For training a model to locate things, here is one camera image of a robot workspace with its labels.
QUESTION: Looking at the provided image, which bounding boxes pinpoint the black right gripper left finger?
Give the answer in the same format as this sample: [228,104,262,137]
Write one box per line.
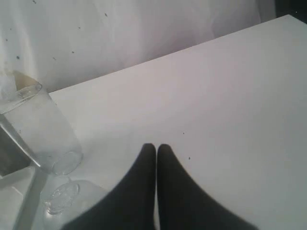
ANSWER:
[63,143,156,230]

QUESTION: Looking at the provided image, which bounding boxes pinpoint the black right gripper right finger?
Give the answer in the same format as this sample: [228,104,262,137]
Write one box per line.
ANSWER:
[157,144,257,230]

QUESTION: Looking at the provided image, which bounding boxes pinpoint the clear dome shaker lid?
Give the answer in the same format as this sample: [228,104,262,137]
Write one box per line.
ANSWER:
[42,178,110,216]

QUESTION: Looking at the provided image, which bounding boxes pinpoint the stainless steel cup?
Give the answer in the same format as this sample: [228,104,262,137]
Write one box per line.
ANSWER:
[0,117,40,177]

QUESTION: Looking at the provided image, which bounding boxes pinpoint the clear plastic shaker cup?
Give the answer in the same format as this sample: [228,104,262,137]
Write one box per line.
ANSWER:
[0,83,83,175]

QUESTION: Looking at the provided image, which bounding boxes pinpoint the white rectangular tray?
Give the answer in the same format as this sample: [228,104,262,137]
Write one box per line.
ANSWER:
[0,166,47,230]

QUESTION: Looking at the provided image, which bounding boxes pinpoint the white backdrop cloth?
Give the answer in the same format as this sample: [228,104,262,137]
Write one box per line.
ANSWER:
[0,0,276,97]

